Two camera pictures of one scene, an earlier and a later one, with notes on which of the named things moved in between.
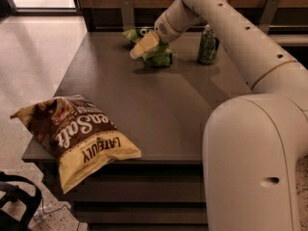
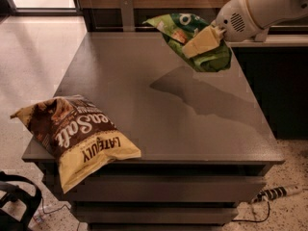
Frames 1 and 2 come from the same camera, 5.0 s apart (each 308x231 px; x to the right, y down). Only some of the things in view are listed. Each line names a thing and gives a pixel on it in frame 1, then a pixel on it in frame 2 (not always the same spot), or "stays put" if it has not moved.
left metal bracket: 127,4 stays put
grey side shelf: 290,39 stays put
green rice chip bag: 162,55 to 179,28
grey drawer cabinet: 166,110 stays put
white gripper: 166,30 to 231,21
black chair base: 31,202 stays put
